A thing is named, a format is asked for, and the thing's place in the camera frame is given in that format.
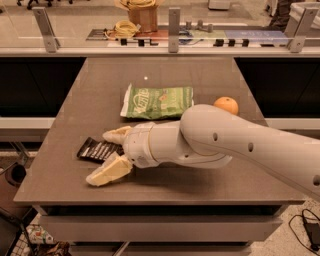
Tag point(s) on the grey table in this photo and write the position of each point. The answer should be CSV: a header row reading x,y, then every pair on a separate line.
x,y
165,211

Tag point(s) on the black rxbar chocolate wrapper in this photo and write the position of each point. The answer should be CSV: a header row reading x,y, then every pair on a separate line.
x,y
98,151

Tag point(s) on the metal rail post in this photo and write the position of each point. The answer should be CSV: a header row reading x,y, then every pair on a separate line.
x,y
173,29
297,30
51,43

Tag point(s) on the black round bin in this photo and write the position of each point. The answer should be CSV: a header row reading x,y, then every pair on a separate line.
x,y
15,174

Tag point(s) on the orange fruit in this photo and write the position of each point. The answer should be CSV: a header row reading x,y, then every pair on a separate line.
x,y
228,104

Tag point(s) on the middle metal rail post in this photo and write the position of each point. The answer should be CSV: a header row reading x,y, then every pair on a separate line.
x,y
173,29

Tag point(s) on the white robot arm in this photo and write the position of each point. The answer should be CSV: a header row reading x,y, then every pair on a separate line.
x,y
209,137

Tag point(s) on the right metal rail post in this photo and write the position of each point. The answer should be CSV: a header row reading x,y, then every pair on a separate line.
x,y
297,30

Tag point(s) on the cardboard box with cables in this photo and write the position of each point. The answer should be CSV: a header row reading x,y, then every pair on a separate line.
x,y
141,12

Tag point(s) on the left metal rail post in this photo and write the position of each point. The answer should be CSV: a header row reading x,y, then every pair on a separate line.
x,y
51,43

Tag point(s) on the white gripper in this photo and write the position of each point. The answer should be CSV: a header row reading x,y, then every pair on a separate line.
x,y
140,145

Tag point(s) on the wire basket with items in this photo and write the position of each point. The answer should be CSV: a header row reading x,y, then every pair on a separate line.
x,y
34,240

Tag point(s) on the green kettle chips bag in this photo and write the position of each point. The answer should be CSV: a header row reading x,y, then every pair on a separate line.
x,y
156,103

